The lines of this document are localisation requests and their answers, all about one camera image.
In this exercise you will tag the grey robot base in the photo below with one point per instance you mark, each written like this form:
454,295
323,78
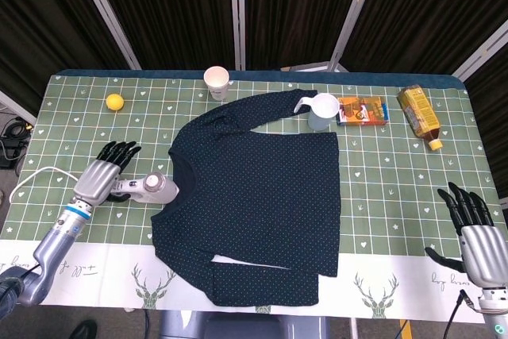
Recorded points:
246,327

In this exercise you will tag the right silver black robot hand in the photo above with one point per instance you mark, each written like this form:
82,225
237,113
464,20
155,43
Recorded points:
482,251

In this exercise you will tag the dark brown curtain panel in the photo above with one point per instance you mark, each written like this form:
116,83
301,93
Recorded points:
428,9
297,9
494,116
170,9
39,17

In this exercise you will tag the green checked tablecloth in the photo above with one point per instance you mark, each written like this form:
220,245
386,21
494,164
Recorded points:
389,196

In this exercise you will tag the white partition frame post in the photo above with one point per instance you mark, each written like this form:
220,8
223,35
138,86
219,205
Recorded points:
353,13
109,13
237,13
482,51

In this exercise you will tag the navy polka dot shirt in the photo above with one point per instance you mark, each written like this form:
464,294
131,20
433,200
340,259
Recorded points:
258,196

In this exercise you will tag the white paper cup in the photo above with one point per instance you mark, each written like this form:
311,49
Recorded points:
216,83

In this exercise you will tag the white handheld steam iron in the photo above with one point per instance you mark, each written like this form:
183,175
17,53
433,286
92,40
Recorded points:
162,193

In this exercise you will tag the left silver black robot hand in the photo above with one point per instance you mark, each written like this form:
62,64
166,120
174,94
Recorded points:
97,178

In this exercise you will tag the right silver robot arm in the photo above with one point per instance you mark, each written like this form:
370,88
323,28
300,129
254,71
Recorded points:
494,311

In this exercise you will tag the orange juice carton box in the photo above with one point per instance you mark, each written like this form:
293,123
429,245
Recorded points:
362,110

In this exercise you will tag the yellow ball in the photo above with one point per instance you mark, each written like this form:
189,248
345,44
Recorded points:
115,102

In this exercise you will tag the yellow green snack box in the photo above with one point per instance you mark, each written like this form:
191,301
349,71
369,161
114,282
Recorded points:
418,112

